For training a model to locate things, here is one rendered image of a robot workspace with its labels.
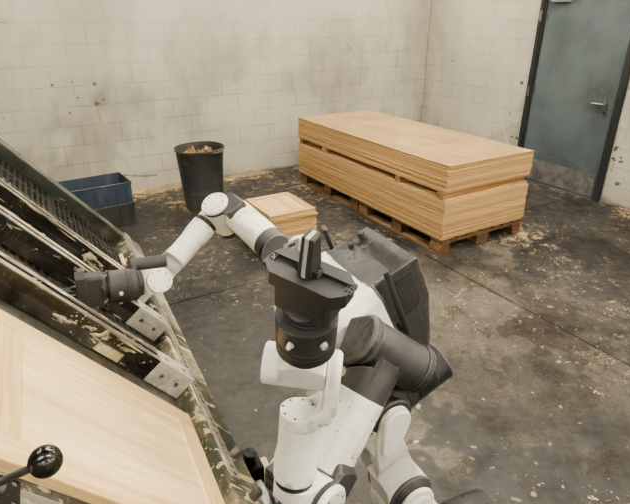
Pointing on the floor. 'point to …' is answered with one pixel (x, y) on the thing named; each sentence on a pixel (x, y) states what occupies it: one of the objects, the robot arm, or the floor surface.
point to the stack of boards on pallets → (416, 175)
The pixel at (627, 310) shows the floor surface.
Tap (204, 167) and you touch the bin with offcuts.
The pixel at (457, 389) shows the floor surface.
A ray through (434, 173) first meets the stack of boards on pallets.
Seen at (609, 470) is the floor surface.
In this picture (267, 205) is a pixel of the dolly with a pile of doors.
